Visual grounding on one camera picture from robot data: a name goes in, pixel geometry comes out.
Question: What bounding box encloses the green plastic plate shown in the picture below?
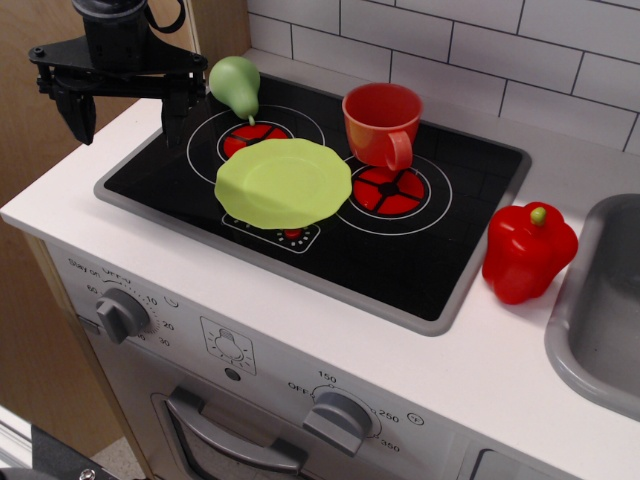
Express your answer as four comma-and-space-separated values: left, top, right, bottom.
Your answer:
214, 139, 352, 230

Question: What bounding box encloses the red toy bell pepper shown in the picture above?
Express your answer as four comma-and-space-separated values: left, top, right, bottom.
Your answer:
482, 202, 579, 305

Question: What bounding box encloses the green toy pear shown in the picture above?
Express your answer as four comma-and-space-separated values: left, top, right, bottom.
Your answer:
209, 56, 261, 126

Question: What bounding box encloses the black toy stovetop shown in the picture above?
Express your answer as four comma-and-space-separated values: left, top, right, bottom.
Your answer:
95, 77, 531, 336

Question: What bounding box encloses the grey temperature knob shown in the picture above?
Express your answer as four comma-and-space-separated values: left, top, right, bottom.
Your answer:
302, 387, 374, 457

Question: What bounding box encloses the grey oven door handle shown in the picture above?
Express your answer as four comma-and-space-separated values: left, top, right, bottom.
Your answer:
166, 388, 308, 475

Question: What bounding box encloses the grey toy sink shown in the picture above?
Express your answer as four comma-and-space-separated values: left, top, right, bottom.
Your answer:
545, 194, 639, 420

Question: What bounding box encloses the grey timer knob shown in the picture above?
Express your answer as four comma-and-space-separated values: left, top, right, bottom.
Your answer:
96, 288, 150, 344

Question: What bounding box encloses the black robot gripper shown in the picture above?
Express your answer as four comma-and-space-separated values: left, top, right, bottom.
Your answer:
29, 14, 207, 148

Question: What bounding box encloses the red plastic cup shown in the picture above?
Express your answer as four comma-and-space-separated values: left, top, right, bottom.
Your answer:
342, 83, 423, 171

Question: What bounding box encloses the black metal base plate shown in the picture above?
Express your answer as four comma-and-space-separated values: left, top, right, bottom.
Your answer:
31, 425, 117, 480

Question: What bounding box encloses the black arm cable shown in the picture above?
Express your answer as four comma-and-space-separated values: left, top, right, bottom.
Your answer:
144, 0, 189, 35

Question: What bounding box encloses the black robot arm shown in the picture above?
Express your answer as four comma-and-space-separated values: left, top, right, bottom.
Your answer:
29, 0, 208, 147

